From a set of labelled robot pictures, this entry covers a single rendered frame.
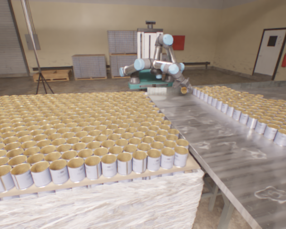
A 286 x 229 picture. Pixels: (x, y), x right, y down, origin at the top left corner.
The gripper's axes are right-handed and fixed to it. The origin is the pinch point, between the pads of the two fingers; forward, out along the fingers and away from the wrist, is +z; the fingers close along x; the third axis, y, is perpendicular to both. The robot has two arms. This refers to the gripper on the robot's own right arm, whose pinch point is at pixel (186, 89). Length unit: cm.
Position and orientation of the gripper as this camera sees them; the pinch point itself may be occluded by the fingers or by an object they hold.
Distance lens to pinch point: 162.5
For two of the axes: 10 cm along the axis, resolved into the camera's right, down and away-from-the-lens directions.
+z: 5.5, 4.6, 7.0
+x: -6.3, -3.2, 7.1
